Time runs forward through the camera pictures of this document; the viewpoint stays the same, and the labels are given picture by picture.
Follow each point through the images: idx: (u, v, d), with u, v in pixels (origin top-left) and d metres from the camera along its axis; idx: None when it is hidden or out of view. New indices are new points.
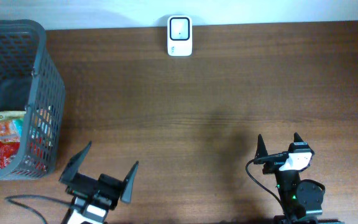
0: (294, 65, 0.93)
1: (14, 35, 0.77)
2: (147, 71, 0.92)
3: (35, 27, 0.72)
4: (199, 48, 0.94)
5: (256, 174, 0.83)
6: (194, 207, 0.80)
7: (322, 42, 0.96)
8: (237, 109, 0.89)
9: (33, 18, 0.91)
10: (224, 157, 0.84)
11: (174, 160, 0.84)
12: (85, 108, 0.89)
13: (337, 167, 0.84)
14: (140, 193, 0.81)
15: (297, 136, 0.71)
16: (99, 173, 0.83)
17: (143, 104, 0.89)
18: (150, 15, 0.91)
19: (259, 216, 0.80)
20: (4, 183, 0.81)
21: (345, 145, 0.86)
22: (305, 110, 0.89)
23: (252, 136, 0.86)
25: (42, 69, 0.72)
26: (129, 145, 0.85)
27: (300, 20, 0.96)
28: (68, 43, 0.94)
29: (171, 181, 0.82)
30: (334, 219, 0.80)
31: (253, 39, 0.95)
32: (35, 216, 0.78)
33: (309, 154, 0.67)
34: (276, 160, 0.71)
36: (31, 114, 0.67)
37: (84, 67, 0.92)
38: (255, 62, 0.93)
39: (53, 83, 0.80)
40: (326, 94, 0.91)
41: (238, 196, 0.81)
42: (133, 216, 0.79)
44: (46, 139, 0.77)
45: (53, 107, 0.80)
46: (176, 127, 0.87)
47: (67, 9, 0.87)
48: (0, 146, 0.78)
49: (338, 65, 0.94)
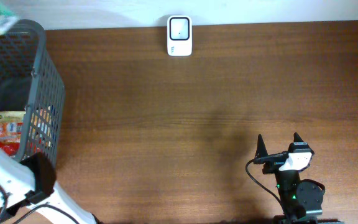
0: (294, 64, 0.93)
1: (14, 35, 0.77)
2: (147, 71, 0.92)
3: (34, 27, 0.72)
4: (198, 48, 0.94)
5: (256, 174, 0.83)
6: (194, 207, 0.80)
7: (321, 41, 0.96)
8: (237, 109, 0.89)
9: (33, 18, 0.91)
10: (224, 157, 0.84)
11: (174, 160, 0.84)
12: (85, 108, 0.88)
13: (337, 167, 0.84)
14: (140, 193, 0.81)
15: (297, 136, 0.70)
16: (99, 173, 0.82)
17: (143, 104, 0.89)
18: (150, 15, 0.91)
19: (259, 216, 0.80)
20: None
21: (345, 145, 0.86)
22: (305, 110, 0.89)
23: (252, 136, 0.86)
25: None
26: (128, 145, 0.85)
27: (299, 19, 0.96)
28: (68, 43, 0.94)
29: (171, 181, 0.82)
30: (334, 219, 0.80)
31: (253, 38, 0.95)
32: (35, 216, 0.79)
33: (309, 154, 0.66)
34: (276, 160, 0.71)
36: (32, 114, 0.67)
37: (84, 67, 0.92)
38: (255, 62, 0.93)
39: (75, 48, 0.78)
40: (326, 93, 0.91)
41: (238, 196, 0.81)
42: (133, 216, 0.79)
44: (46, 139, 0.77)
45: (53, 107, 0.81)
46: (176, 127, 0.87)
47: (67, 9, 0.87)
48: (0, 145, 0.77)
49: (338, 64, 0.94)
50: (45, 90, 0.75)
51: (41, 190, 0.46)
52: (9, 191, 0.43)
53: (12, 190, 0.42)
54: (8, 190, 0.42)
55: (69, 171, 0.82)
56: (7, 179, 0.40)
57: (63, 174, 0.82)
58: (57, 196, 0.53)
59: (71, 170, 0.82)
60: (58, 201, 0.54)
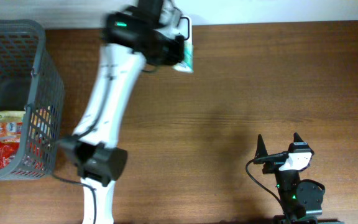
0: (294, 64, 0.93)
1: (13, 35, 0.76)
2: (146, 70, 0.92)
3: (33, 27, 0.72)
4: (198, 48, 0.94)
5: (256, 174, 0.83)
6: (194, 207, 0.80)
7: (321, 41, 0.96)
8: (237, 109, 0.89)
9: (33, 18, 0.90)
10: (224, 157, 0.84)
11: (173, 160, 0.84)
12: (84, 107, 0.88)
13: (337, 167, 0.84)
14: (140, 193, 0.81)
15: (297, 136, 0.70)
16: None
17: (142, 104, 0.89)
18: None
19: (259, 216, 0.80)
20: (4, 183, 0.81)
21: (345, 145, 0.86)
22: (305, 110, 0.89)
23: (252, 136, 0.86)
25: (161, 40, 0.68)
26: (128, 145, 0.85)
27: (298, 19, 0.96)
28: (67, 43, 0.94)
29: (171, 181, 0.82)
30: (334, 219, 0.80)
31: (253, 38, 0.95)
32: (35, 216, 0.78)
33: (309, 154, 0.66)
34: (276, 160, 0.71)
36: (31, 114, 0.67)
37: (83, 67, 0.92)
38: (255, 62, 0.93)
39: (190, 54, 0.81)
40: (326, 93, 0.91)
41: (238, 196, 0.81)
42: (133, 216, 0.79)
44: (46, 139, 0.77)
45: (52, 107, 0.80)
46: (176, 127, 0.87)
47: (66, 9, 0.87)
48: (0, 146, 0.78)
49: (338, 64, 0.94)
50: (45, 90, 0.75)
51: (110, 175, 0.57)
52: (96, 130, 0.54)
53: (102, 129, 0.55)
54: (98, 127, 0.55)
55: (69, 170, 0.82)
56: (109, 120, 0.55)
57: (63, 173, 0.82)
58: (105, 190, 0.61)
59: (71, 170, 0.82)
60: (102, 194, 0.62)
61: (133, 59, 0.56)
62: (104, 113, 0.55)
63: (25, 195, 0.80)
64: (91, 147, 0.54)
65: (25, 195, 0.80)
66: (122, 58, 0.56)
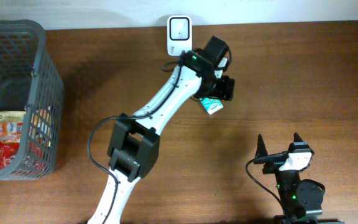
0: (294, 64, 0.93)
1: (14, 35, 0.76)
2: (147, 71, 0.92)
3: (33, 27, 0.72)
4: (198, 48, 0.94)
5: (256, 174, 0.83)
6: (194, 207, 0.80)
7: (322, 41, 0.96)
8: (237, 109, 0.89)
9: (33, 18, 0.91)
10: (224, 157, 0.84)
11: (174, 160, 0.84)
12: (85, 108, 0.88)
13: (337, 167, 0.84)
14: (140, 193, 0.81)
15: (297, 136, 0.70)
16: (99, 173, 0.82)
17: (143, 104, 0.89)
18: (150, 15, 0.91)
19: (259, 216, 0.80)
20: (4, 184, 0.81)
21: (345, 145, 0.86)
22: (305, 110, 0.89)
23: (252, 136, 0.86)
25: (202, 52, 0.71)
26: None
27: (299, 19, 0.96)
28: (68, 43, 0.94)
29: (171, 181, 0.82)
30: (334, 219, 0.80)
31: (253, 38, 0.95)
32: (35, 216, 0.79)
33: (309, 154, 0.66)
34: (276, 160, 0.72)
36: (31, 114, 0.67)
37: (84, 67, 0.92)
38: (255, 62, 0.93)
39: (224, 68, 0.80)
40: (327, 93, 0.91)
41: (238, 196, 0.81)
42: (133, 216, 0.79)
44: (46, 139, 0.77)
45: (53, 107, 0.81)
46: (177, 127, 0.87)
47: (66, 9, 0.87)
48: (0, 146, 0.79)
49: (339, 64, 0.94)
50: (45, 90, 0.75)
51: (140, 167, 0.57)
52: (151, 118, 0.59)
53: (157, 121, 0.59)
54: (154, 116, 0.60)
55: (69, 170, 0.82)
56: (163, 113, 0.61)
57: (63, 173, 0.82)
58: (128, 186, 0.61)
59: (71, 170, 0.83)
60: (122, 191, 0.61)
61: (196, 81, 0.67)
62: (161, 106, 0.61)
63: (25, 195, 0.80)
64: (140, 127, 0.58)
65: (25, 195, 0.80)
66: (190, 76, 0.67)
